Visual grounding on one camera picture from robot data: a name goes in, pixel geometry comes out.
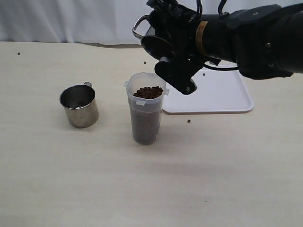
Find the steel cup with pellets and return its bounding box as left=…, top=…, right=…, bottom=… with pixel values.
left=132, top=15, right=174, bottom=60

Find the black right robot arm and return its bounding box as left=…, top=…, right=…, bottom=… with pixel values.
left=146, top=0, right=303, bottom=95

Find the white backdrop curtain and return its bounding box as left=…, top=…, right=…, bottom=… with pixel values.
left=0, top=0, right=303, bottom=47

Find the translucent plastic container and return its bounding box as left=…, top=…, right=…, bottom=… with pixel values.
left=125, top=72, right=169, bottom=145

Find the white plastic tray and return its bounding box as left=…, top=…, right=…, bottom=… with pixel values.
left=162, top=70, right=254, bottom=115

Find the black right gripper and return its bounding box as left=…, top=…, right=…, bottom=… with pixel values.
left=147, top=0, right=222, bottom=95

